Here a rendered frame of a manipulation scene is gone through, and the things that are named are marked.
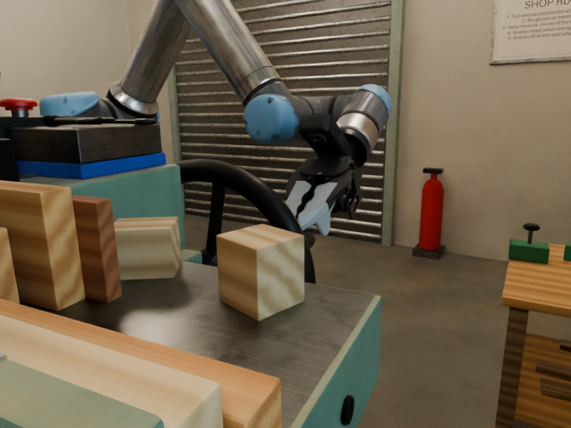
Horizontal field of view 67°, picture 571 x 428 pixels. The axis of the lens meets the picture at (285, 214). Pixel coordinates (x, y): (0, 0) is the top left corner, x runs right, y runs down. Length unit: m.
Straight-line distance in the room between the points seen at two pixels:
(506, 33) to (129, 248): 2.91
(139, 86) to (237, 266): 0.82
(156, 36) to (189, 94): 3.13
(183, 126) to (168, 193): 3.77
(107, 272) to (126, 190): 0.13
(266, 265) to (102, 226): 0.10
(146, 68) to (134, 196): 0.64
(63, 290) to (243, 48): 0.52
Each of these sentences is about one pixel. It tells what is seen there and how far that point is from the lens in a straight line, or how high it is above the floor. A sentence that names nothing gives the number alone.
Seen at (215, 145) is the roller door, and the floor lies 0.68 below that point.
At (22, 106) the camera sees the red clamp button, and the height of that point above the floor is 1.02.
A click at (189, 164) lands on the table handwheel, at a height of 0.95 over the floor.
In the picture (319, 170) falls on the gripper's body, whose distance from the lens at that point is 0.62.
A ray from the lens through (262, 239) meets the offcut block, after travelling 0.24.
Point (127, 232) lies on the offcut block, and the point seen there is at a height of 0.93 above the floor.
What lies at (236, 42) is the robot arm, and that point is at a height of 1.11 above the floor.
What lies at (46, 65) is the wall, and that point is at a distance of 4.20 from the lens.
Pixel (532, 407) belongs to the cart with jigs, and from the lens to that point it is 1.51.
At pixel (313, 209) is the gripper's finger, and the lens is 0.56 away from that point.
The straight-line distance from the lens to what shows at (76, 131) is 0.38.
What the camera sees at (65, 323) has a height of 0.94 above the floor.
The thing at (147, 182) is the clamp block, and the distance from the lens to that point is 0.42.
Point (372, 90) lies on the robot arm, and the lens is 0.79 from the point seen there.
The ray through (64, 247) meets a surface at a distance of 0.28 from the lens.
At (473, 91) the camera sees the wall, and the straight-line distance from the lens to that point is 3.10.
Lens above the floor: 1.02
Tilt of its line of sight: 14 degrees down
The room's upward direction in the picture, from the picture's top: 1 degrees counter-clockwise
